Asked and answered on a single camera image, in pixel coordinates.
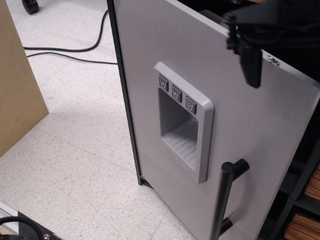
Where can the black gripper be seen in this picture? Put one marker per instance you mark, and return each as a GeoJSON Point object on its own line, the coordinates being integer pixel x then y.
{"type": "Point", "coordinates": [271, 24]}

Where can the grey toy fridge door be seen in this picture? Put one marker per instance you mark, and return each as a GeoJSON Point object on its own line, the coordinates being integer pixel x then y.
{"type": "Point", "coordinates": [263, 126]}

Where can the grey water dispenser panel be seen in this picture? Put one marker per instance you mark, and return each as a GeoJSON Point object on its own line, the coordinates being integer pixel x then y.
{"type": "Point", "coordinates": [186, 119]}

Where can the wooden drawer fronts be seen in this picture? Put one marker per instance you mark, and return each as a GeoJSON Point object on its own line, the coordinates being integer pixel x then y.
{"type": "Point", "coordinates": [305, 225]}

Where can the black caster wheel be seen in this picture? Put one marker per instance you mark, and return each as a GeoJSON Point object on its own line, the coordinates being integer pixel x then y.
{"type": "Point", "coordinates": [30, 6]}

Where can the light wooden panel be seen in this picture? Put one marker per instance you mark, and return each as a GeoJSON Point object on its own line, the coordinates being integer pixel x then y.
{"type": "Point", "coordinates": [22, 105]}

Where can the black door handle bar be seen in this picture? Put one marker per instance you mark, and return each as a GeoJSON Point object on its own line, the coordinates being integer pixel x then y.
{"type": "Point", "coordinates": [229, 172]}

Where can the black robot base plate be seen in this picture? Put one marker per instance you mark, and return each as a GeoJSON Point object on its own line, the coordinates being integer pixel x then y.
{"type": "Point", "coordinates": [14, 225]}

